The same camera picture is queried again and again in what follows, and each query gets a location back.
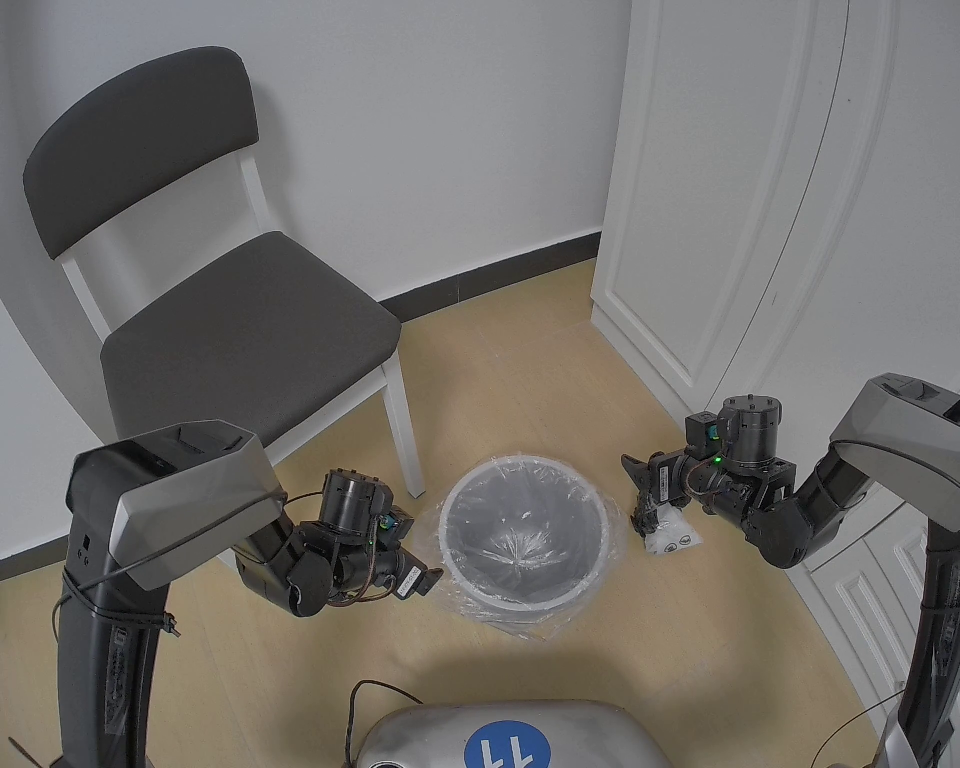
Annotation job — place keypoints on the white wardrobe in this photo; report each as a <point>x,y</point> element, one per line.
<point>750,187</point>

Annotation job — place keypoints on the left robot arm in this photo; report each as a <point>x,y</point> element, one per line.
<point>172,487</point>

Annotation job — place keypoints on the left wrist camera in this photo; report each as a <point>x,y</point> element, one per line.
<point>394,525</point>

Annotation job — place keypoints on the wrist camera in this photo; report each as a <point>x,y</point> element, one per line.
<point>394,525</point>
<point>703,431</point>

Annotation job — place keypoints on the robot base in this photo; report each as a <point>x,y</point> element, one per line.
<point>450,739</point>

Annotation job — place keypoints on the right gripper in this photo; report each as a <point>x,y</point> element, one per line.
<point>671,480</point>

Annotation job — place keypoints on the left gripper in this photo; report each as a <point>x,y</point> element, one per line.
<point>394,574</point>

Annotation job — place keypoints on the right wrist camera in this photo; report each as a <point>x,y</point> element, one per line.
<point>703,431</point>

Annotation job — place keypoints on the clear printed wrapper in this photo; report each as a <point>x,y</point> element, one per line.
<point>675,541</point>

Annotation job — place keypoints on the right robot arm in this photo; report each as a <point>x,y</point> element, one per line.
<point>885,420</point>

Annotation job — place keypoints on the clear plastic bag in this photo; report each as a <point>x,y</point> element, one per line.
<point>525,547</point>

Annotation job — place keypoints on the white chair with grey seat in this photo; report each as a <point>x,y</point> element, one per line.
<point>247,330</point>

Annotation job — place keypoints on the white trash bin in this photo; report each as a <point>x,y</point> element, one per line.
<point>517,601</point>

